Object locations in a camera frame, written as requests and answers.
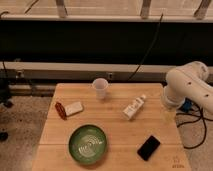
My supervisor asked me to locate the clear plastic cup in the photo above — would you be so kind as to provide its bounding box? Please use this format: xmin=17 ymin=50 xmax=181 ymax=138
xmin=92 ymin=78 xmax=109 ymax=99

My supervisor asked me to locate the black floor cable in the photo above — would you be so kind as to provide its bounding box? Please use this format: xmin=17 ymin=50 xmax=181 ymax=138
xmin=175 ymin=101 xmax=213 ymax=150

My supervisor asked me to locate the red brown bar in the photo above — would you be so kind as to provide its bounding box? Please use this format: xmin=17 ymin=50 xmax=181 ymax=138
xmin=55 ymin=102 xmax=67 ymax=120

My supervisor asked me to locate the white rectangular block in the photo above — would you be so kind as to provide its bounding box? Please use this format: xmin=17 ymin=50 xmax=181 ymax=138
xmin=65 ymin=101 xmax=83 ymax=116

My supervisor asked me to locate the black rectangular eraser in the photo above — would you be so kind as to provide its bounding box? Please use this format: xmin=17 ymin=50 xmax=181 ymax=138
xmin=137 ymin=135 xmax=160 ymax=161

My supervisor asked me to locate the white plastic bottle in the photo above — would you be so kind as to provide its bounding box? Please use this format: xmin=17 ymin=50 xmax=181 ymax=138
xmin=123 ymin=95 xmax=146 ymax=120

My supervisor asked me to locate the black chair base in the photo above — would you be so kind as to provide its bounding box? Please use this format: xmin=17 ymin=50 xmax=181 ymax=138
xmin=0 ymin=79 xmax=13 ymax=142

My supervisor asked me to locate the black hanging cable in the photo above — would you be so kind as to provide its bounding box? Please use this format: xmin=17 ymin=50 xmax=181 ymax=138
xmin=126 ymin=12 xmax=164 ymax=83

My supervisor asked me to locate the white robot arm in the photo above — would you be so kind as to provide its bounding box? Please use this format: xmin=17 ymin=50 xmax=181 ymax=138
xmin=162 ymin=61 xmax=213 ymax=114

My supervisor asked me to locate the blue power box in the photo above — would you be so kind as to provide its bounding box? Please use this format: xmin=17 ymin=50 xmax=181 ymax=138
xmin=180 ymin=99 xmax=192 ymax=112

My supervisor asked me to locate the green ceramic bowl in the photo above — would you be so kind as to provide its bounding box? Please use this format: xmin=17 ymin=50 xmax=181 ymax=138
xmin=68 ymin=124 xmax=108 ymax=165

